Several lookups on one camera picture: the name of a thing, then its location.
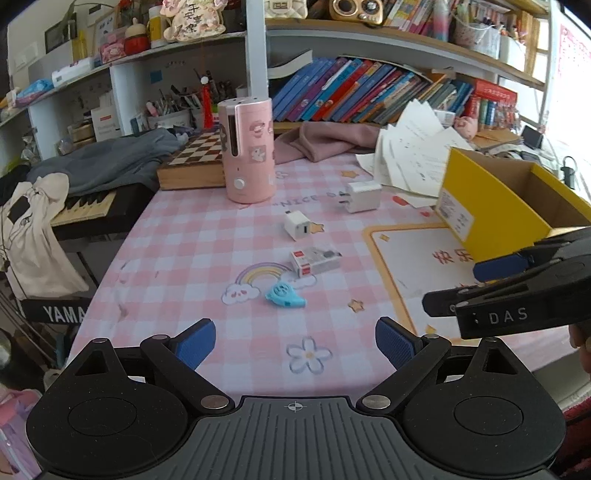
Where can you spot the pink plush pig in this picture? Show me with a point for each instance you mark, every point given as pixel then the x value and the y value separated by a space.
pixel 464 127

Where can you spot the blue plastic whistle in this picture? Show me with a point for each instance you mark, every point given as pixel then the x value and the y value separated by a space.
pixel 282 295

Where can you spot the white cardboard box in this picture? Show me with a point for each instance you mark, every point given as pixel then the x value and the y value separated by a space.
pixel 108 122

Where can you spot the white tissue pack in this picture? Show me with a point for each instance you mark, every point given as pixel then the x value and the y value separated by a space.
pixel 74 71

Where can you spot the black piano keyboard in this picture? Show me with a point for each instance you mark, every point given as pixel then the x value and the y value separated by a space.
pixel 120 207

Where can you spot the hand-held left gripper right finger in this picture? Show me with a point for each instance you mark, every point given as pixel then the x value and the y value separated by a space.
pixel 395 344

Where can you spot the pink cylindrical humidifier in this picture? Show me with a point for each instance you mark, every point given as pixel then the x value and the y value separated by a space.
pixel 249 152

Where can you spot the person's right hand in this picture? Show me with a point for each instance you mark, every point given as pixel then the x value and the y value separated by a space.
pixel 581 342

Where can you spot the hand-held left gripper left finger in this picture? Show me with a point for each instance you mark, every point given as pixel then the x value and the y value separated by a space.
pixel 196 342

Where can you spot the wooden chessboard box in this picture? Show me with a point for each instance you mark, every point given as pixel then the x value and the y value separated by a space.
pixel 194 150

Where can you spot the pile of white paper sheets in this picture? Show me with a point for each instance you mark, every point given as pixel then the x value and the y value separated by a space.
pixel 411 147

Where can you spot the grey cloth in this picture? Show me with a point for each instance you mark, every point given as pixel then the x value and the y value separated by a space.
pixel 106 159

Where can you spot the row of colourful books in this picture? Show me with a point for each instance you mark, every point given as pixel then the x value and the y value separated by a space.
pixel 341 90

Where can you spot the pink checked cloth desktop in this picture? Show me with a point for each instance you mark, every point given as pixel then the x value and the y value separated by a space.
pixel 198 258

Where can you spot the gold retro radio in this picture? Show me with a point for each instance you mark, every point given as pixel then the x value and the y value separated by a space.
pixel 355 11

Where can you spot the yellow cardboard box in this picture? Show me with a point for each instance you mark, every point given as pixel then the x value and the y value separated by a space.
pixel 489 217

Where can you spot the white bookshelf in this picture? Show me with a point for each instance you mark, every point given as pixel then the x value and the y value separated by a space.
pixel 256 55

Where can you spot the pink bag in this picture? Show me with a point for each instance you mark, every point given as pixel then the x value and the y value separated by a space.
pixel 14 429

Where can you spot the white plug charger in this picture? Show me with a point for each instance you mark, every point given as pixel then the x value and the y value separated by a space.
pixel 364 196

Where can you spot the pink cloth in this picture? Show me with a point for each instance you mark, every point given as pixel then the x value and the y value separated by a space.
pixel 323 138

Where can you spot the white pen container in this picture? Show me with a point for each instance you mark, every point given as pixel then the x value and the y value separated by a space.
pixel 475 33

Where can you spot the row of thin books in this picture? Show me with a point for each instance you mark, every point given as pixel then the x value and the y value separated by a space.
pixel 415 16

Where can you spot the small white cube charger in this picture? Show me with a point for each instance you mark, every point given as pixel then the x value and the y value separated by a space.
pixel 298 227

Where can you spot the red fuzzy clothing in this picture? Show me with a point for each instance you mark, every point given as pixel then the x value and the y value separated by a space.
pixel 575 424

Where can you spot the small white red-label box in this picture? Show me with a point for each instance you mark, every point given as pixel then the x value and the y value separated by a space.
pixel 314 262

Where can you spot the small black device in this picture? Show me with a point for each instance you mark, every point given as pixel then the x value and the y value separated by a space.
pixel 533 137

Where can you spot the alphabet wall poster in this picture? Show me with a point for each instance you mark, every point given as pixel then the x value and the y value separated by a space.
pixel 572 60

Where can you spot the white quilted bag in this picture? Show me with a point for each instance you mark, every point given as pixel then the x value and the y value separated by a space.
pixel 286 8

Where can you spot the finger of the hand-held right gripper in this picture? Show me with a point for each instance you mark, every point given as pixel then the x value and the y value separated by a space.
pixel 498 291
pixel 501 267

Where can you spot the white pen cup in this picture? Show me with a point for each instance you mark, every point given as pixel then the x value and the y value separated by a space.
pixel 168 121

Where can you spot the blue plastic pack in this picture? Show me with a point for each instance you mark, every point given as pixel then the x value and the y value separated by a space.
pixel 34 87

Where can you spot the red jar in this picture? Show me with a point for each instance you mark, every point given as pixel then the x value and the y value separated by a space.
pixel 136 44

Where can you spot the cream cloth bag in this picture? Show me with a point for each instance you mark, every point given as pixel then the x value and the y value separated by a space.
pixel 37 240

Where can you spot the thick red dictionary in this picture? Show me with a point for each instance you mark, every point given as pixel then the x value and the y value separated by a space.
pixel 496 92

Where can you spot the black picture frame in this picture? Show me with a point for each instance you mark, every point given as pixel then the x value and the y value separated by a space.
pixel 60 34

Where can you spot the black digital piano body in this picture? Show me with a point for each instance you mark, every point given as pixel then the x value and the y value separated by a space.
pixel 55 313

